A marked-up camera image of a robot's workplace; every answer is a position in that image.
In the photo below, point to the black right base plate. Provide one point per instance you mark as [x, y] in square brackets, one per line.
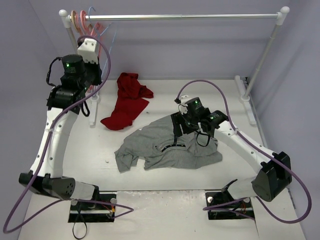
[217, 201]

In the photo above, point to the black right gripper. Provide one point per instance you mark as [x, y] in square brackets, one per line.
[176, 124]

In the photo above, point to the pink plastic hanger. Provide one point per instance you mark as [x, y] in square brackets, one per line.
[88, 28]

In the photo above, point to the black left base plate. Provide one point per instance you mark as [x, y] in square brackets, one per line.
[90, 213]

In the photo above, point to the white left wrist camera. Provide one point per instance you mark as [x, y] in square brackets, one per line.
[89, 50]

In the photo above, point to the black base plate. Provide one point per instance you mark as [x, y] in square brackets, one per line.
[90, 213]
[217, 201]

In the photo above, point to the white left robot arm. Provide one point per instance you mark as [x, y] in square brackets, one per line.
[45, 177]

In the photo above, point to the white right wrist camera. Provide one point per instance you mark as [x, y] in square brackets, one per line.
[182, 100]

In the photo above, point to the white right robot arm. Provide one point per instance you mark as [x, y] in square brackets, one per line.
[270, 177]

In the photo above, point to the light blue wire hanger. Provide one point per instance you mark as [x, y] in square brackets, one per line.
[100, 35]

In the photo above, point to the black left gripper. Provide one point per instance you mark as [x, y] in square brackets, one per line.
[94, 74]

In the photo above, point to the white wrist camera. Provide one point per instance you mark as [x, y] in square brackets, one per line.
[182, 100]
[89, 50]

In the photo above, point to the white metal clothes rack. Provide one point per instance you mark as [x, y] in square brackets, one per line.
[279, 17]

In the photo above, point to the grey t shirt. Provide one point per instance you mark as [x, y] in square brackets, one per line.
[156, 144]

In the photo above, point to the red t shirt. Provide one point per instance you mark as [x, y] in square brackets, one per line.
[131, 101]

